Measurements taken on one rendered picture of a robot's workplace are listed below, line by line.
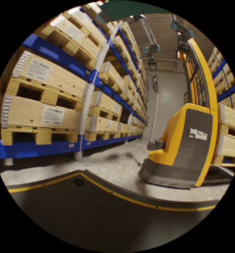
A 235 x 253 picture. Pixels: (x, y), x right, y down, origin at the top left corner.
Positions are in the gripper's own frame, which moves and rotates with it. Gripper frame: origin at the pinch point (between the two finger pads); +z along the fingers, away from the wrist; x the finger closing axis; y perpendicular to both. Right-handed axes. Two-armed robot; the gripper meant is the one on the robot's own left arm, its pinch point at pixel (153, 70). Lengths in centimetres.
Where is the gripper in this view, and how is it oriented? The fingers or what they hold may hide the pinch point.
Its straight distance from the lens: 134.4
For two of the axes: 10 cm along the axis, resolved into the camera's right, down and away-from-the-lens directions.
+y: 2.0, -4.5, 8.7
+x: -9.6, 1.0, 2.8
